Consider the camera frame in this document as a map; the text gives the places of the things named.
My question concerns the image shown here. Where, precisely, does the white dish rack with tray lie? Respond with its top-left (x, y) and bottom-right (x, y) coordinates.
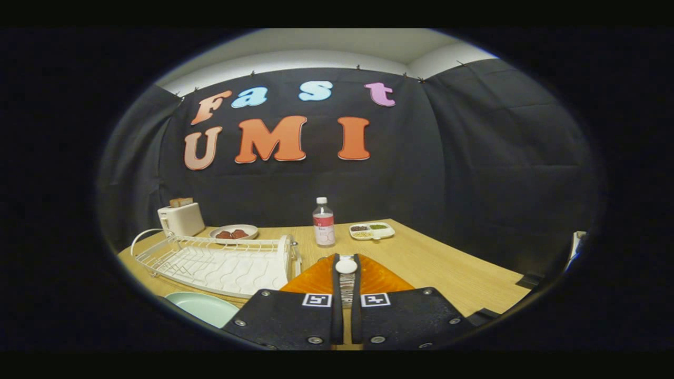
top-left (131, 228), bottom-right (302, 300)

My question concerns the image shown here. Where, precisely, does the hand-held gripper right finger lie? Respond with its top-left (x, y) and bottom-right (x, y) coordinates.
top-left (350, 254), bottom-right (475, 351)

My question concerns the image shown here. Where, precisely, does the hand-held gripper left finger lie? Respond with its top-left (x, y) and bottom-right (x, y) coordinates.
top-left (221, 254), bottom-right (344, 351)

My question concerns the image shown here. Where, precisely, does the light green plate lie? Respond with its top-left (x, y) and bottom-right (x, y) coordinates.
top-left (164, 292), bottom-right (240, 330)

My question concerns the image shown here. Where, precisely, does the white divided snack tray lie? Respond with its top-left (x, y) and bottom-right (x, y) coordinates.
top-left (349, 222), bottom-right (395, 241)

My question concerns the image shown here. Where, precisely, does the white blue-edged object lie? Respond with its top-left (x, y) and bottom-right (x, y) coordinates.
top-left (569, 231), bottom-right (588, 258)

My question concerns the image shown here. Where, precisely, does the clear plastic bottle red label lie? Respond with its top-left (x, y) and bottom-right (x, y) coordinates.
top-left (313, 197), bottom-right (336, 248)

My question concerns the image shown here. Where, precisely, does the white toaster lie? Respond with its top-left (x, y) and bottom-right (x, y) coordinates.
top-left (157, 203), bottom-right (206, 237)

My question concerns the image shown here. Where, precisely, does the white-headed clear-handled spoon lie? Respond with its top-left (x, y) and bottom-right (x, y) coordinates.
top-left (335, 256), bottom-right (359, 311)

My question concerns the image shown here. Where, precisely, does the beige plate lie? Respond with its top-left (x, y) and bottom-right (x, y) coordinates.
top-left (209, 224), bottom-right (259, 242)

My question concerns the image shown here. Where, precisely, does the black backdrop cloth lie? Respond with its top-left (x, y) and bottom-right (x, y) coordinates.
top-left (97, 58), bottom-right (601, 277)

